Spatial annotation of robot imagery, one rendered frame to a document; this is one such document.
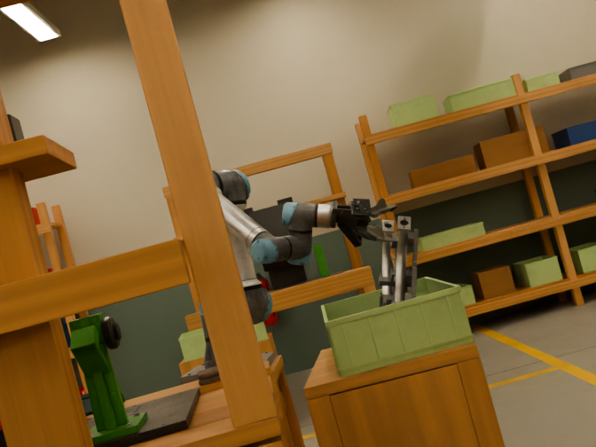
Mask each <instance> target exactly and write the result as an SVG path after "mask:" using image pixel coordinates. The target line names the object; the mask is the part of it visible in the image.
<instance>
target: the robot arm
mask: <svg viewBox="0 0 596 447"><path fill-rule="evenodd" d="M212 172H213V176H214V179H215V183H216V189H217V192H218V195H219V199H220V202H221V206H222V209H223V215H224V218H225V222H226V225H227V229H228V232H229V235H230V239H231V244H232V248H233V252H234V254H235V258H236V262H237V265H238V268H239V275H240V277H241V281H242V285H243V287H244V291H245V295H246V298H247V304H248V308H249V310H250V314H251V318H252V321H253V324H254V325H257V324H259V323H261V322H263V321H265V320H266V319H267V318H268V317H269V316H270V314H271V311H272V298H271V294H270V293H268V291H267V290H266V289H264V288H263V285H262V282H260V281H259V280H257V278H256V275H255V267H254V262H253V259H254V261H255V262H256V263H260V264H264V263H267V264H269V263H274V262H280V261H286V260H287V261H288V262H289V263H291V264H293V265H305V264H308V263H310V258H311V253H312V249H311V244H312V227H316V228H330V227H331V228H335V227H336V223H338V224H337V226H338V227H339V228H340V230H341V231H342V232H343V233H344V235H345V236H346V237H347V238H348V239H349V241H350V242H351V243H352V244H353V246H354V247H360V246H361V245H362V238H364V239H369V240H373V241H380V242H395V240H394V239H392V238H390V237H387V236H385V235H384V232H383V230H382V228H381V226H379V225H378V224H377V225H376V226H375V227H372V226H371V225H370V224H369V223H370V222H371V218H370V217H373V218H376V217H378V216H379V215H382V214H386V213H387V212H392V211H393V210H394V209H396V206H394V205H387V204H386V201H385V199H384V198H381V199H379V200H378V202H377V204H376V205H375V206H373V207H371V204H370V200H369V199H354V198H353V201H351V205H350V204H348V205H338V201H333V206H332V205H330V204H316V203H301V202H287V203H286V204H285V205H284V207H283V211H282V223H283V225H286V226H288V236H281V237H273V236H272V235H271V234H270V233H268V232H267V231H266V230H265V229H264V228H263V227H262V226H261V225H259V224H258V223H257V222H256V221H254V220H253V219H252V218H251V217H249V216H248V215H247V214H245V213H244V209H245V207H246V206H247V202H246V200H247V199H248V198H249V196H250V195H249V193H251V187H250V183H249V181H248V179H247V177H246V175H245V174H244V173H242V172H241V171H239V170H236V169H225V170H212ZM252 256H253V257H252ZM199 307H200V317H201V322H202V327H203V332H204V336H205V342H206V350H205V357H204V366H205V369H208V368H211V367H214V366H217V365H216V359H215V356H214V352H213V349H212V345H211V342H210V339H209V335H208V329H207V326H206V322H205V319H204V316H203V312H202V308H201V306H200V303H199Z"/></svg>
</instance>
